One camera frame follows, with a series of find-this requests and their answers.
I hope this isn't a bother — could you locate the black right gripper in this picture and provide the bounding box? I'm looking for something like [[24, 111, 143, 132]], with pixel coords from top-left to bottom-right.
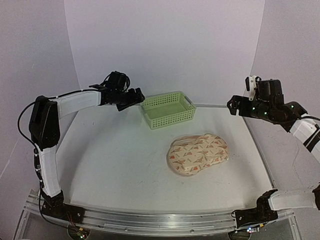
[[227, 96, 274, 122]]

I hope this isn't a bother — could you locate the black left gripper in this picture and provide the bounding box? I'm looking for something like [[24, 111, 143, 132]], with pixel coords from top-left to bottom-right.
[[115, 87, 146, 112]]

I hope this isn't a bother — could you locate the green perforated plastic basket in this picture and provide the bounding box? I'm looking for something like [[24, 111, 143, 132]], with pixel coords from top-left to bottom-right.
[[140, 91, 196, 130]]

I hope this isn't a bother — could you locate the beige tulip mesh laundry bag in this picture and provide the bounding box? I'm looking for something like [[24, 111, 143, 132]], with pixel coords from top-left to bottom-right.
[[166, 133, 230, 176]]

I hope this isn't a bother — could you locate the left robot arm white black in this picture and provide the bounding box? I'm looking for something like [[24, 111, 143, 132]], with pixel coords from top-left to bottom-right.
[[29, 85, 145, 223]]

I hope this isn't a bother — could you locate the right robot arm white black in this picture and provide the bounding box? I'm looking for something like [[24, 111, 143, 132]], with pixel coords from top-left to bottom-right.
[[226, 76, 320, 232]]

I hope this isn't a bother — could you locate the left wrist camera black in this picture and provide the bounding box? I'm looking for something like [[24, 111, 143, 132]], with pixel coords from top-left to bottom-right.
[[89, 71, 131, 92]]

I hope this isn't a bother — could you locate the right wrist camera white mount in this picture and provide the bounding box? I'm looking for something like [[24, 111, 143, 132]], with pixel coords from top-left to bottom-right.
[[245, 75, 261, 101]]

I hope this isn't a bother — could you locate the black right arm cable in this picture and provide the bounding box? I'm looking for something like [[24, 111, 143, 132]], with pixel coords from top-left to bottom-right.
[[298, 113, 320, 123]]

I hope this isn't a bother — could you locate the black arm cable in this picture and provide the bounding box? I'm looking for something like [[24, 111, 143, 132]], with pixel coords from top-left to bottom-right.
[[298, 113, 320, 123], [17, 102, 38, 151]]

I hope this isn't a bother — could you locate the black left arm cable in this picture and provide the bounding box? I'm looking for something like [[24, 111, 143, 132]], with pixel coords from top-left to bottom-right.
[[17, 102, 38, 151]]

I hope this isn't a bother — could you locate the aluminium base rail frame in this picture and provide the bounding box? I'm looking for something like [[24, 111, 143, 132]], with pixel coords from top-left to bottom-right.
[[13, 102, 303, 240]]

